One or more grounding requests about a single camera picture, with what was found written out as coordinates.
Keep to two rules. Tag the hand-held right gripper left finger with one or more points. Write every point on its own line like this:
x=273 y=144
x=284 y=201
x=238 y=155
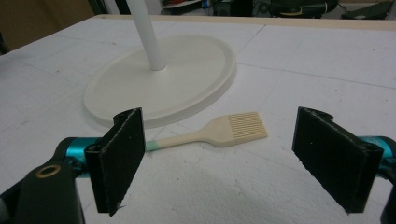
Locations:
x=115 y=161

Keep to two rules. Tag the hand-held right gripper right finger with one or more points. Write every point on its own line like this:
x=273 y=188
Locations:
x=336 y=161

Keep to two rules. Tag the white hook rack stand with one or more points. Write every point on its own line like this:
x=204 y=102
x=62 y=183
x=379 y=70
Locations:
x=186 y=77

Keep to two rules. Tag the white grid paper mat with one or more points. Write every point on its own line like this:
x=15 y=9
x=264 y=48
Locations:
x=311 y=93

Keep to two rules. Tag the wooden table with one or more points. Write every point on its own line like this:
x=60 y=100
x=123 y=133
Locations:
x=311 y=22

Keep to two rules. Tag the black bag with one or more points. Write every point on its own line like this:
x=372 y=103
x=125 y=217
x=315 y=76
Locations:
x=299 y=7

